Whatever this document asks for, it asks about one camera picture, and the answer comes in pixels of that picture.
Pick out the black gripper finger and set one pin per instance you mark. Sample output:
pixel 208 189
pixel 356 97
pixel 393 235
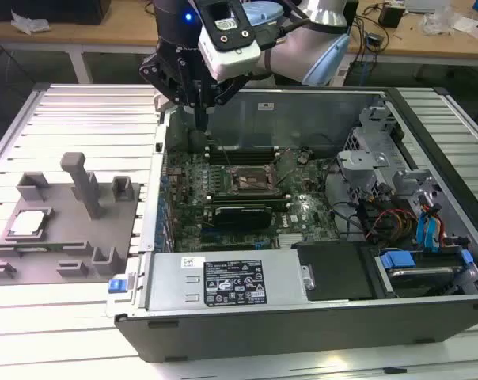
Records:
pixel 150 71
pixel 229 89

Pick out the thin metal locking lever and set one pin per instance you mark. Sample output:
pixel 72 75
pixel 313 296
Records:
pixel 227 156

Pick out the silver CPU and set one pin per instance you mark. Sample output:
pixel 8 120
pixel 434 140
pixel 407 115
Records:
pixel 28 223

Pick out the wooden desk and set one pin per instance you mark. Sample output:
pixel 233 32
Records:
pixel 104 35

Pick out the black cylinder part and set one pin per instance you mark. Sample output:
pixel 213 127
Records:
pixel 196 140

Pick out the RAM slots bank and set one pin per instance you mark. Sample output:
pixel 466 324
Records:
pixel 247 198
pixel 243 156

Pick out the round coin battery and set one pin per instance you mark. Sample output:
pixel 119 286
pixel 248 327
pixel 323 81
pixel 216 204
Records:
pixel 302 159

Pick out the large black equipment box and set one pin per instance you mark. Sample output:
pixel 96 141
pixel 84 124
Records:
pixel 65 12

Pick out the black graphics card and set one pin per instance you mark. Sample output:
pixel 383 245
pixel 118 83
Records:
pixel 243 217

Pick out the crumpled white paper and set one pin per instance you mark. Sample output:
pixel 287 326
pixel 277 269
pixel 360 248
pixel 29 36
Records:
pixel 29 21

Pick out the green motherboard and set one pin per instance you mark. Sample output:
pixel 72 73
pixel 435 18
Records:
pixel 302 198

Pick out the grey metal drive cage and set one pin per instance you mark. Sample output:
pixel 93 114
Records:
pixel 361 158

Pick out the small black adapter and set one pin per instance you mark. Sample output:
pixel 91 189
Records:
pixel 375 39

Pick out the small silver heat sink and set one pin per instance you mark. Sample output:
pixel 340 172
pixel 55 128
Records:
pixel 290 240

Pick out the grey parts rack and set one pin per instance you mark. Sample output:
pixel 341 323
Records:
pixel 65 221

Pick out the small black box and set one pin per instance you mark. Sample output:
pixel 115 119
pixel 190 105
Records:
pixel 391 16

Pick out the silver power supply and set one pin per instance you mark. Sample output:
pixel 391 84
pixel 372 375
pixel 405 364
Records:
pixel 171 281

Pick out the green RAM stick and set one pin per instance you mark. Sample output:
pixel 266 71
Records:
pixel 53 248

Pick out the black drive bay cover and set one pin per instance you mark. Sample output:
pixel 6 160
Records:
pixel 334 273

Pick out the blue case latch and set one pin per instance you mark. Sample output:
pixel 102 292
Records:
pixel 117 286

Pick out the clear plastic bag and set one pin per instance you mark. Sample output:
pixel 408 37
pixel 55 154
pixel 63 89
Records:
pixel 437 20

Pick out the hard disk in blue carrier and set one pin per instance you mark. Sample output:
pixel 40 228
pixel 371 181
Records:
pixel 397 259

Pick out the black open PC case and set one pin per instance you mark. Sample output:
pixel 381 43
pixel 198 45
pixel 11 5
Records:
pixel 262 332

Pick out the white cardboard box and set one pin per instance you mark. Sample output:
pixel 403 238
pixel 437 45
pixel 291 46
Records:
pixel 472 27

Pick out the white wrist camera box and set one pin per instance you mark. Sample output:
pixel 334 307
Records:
pixel 231 59

